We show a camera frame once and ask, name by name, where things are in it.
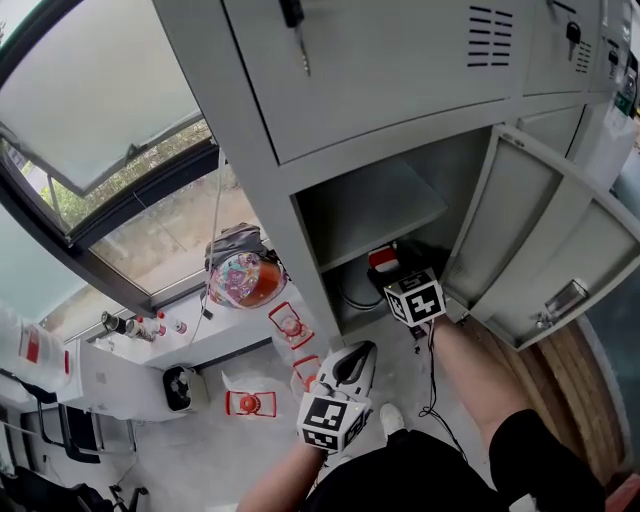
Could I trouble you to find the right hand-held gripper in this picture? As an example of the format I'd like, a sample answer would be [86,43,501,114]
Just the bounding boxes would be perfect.
[367,265,448,330]

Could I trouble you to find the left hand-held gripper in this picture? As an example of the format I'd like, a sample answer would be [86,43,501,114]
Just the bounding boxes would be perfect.
[296,340,378,455]

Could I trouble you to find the red and white item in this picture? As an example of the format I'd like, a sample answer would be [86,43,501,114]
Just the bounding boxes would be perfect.
[368,243,401,274]

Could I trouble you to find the grey metal locker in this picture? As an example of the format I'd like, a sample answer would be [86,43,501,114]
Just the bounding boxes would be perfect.
[152,0,640,352]

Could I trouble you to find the person's right forearm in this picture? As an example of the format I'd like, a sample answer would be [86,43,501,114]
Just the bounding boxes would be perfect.
[428,315,532,454]

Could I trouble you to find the person's left forearm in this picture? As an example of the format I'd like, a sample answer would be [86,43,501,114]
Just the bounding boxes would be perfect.
[238,439,329,512]

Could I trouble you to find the open grey locker door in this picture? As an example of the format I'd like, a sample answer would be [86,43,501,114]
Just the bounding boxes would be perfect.
[442,123,640,352]

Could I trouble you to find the person's white shoe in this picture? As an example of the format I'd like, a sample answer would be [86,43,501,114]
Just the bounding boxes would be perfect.
[379,402,406,435]

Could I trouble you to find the person's black clothing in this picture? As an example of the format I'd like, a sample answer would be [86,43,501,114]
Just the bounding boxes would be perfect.
[298,408,607,512]

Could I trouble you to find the metal door latch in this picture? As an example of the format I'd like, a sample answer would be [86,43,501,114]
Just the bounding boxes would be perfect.
[533,278,591,330]

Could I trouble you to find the small bottle with red cap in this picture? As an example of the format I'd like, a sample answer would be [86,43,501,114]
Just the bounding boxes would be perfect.
[155,311,189,336]
[125,315,168,341]

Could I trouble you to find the wooden panel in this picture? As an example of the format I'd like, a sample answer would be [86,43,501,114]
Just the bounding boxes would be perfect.
[467,315,629,487]

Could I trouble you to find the white desk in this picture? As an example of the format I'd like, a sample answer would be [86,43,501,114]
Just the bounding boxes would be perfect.
[57,338,177,422]

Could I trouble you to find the black chair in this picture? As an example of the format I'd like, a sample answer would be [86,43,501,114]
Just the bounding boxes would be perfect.
[0,368,151,512]

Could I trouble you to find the large clear red label jug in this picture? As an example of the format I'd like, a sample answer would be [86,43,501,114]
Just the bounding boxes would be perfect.
[0,302,72,392]

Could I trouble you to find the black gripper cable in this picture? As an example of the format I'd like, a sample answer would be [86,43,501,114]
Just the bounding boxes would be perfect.
[412,322,470,464]

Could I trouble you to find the white hanging cable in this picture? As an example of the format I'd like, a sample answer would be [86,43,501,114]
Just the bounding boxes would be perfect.
[188,147,227,347]

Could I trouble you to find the black window frame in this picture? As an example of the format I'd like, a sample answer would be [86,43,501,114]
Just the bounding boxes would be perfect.
[0,0,236,314]

